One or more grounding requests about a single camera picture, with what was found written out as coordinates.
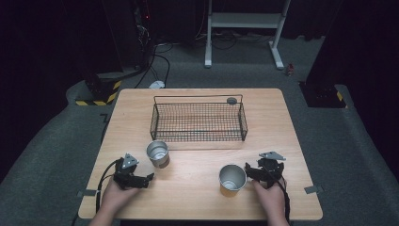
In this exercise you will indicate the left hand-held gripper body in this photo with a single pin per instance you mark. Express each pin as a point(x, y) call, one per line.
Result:
point(125, 175)

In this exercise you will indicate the person's left hand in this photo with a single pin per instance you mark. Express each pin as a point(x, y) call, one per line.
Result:
point(117, 197)

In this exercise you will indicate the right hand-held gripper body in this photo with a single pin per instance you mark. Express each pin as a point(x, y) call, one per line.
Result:
point(269, 171)

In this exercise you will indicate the person's right hand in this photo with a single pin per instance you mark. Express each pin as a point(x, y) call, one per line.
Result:
point(269, 201)

